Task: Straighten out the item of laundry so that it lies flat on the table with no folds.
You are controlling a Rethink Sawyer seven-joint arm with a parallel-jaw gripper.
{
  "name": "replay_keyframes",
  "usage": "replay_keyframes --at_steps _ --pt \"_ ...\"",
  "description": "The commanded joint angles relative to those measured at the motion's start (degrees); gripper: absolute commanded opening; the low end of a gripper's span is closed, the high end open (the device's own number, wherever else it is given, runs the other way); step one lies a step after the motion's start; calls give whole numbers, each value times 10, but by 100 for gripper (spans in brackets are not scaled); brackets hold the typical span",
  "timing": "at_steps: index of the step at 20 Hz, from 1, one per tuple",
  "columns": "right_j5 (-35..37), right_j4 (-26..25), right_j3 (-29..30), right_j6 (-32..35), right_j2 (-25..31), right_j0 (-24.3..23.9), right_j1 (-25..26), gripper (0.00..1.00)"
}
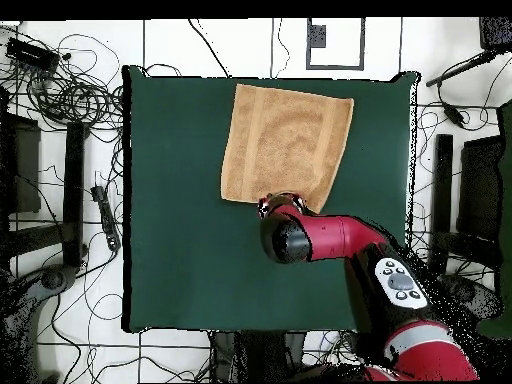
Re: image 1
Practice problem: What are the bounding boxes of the black power strip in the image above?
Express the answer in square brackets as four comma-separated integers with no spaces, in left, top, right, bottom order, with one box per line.
[90,184,122,252]

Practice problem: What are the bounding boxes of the black power adapter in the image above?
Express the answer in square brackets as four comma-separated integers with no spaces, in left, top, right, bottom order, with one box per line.
[441,101,467,129]

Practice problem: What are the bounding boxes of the black speckled box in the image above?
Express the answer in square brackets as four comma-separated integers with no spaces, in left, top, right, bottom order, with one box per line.
[478,16,512,52]

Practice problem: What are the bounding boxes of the black electronics box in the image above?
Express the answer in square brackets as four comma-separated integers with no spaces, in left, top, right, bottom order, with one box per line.
[5,36,61,74]

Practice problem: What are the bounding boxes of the yellow-orange terry towel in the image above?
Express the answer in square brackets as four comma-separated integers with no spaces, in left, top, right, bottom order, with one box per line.
[219,82,356,215]

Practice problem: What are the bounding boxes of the black tripod rod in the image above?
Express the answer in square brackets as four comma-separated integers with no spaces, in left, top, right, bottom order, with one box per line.
[424,49,499,88]

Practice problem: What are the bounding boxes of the tangled black cables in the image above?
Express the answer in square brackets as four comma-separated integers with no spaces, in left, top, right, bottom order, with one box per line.
[0,23,125,133]

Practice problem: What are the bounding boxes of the black stand leg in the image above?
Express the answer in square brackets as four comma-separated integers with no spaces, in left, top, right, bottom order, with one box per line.
[428,133,455,276]
[61,120,87,268]

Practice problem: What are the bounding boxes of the grey rectangular frame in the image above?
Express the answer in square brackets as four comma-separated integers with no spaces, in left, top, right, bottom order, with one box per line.
[305,16,367,72]

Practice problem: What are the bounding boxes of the dark green tablecloth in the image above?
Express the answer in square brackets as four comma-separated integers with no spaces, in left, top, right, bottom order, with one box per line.
[121,64,421,334]

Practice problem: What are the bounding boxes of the grey chair base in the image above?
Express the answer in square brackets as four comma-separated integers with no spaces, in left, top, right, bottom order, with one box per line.
[443,272,504,323]
[0,263,78,384]

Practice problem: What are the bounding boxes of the dark green fabric object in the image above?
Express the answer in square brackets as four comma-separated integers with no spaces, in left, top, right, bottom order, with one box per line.
[474,96,512,341]

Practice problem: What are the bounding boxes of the dark flat panel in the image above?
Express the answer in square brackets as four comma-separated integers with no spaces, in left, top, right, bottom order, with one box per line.
[456,134,504,243]
[0,112,42,215]

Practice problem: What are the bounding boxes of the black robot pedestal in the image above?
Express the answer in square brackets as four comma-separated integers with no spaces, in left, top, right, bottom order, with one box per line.
[209,330,307,384]

